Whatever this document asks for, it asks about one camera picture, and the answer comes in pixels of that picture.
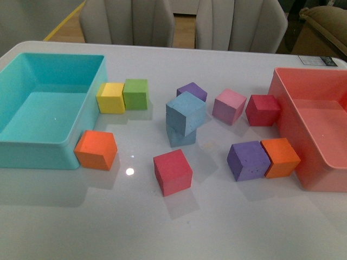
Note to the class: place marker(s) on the blue foam cube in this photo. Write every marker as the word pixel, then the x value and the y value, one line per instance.
pixel 185 113
pixel 176 139

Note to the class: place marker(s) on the far purple foam cube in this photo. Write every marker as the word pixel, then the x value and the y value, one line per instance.
pixel 193 89

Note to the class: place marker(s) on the purple foam cube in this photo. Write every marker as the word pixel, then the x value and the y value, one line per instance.
pixel 193 89
pixel 248 160

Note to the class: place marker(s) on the green foam cube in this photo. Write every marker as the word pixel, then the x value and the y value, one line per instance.
pixel 136 94

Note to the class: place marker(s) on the pink foam cube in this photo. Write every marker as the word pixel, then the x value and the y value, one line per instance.
pixel 228 106

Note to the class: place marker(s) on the yellow foam cube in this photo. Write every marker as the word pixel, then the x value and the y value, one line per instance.
pixel 110 98

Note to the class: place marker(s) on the left orange foam cube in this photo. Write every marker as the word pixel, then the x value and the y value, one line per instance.
pixel 96 150

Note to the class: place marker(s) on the orange foam cube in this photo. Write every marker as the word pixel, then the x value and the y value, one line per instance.
pixel 282 156
pixel 96 150

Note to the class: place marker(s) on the near purple foam cube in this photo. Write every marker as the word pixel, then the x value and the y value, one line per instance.
pixel 248 160

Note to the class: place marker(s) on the dark red foam cube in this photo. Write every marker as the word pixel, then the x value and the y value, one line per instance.
pixel 262 110

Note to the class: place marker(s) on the left grey chair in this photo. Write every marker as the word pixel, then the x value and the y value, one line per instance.
pixel 131 23

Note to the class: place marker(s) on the grey chair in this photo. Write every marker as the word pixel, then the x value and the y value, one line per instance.
pixel 131 23
pixel 247 26

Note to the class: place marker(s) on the right orange foam cube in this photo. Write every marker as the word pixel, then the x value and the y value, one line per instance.
pixel 282 156

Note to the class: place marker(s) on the right grey chair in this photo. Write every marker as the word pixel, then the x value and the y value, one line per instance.
pixel 247 26

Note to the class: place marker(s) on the cyan plastic bin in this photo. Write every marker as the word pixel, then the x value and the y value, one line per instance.
pixel 47 102

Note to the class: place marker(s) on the pink plastic bin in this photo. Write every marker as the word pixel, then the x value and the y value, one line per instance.
pixel 313 119

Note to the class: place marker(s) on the table label sticker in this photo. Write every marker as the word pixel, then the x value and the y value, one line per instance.
pixel 317 61

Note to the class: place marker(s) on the brown sofa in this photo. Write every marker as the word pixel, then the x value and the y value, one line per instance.
pixel 323 32

